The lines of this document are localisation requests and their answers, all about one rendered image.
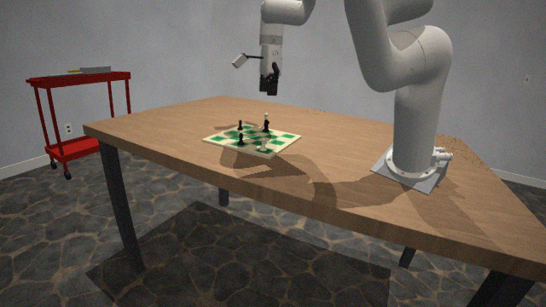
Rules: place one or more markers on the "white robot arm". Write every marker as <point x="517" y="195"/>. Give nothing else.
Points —
<point x="420" y="55"/>

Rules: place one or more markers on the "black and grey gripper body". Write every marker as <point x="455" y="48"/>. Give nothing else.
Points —
<point x="271" y="53"/>

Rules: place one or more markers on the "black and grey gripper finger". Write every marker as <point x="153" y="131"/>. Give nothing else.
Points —
<point x="263" y="83"/>
<point x="273" y="81"/>

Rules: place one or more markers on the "green and cream chessboard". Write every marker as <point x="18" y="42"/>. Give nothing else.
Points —
<point x="276" y="141"/>

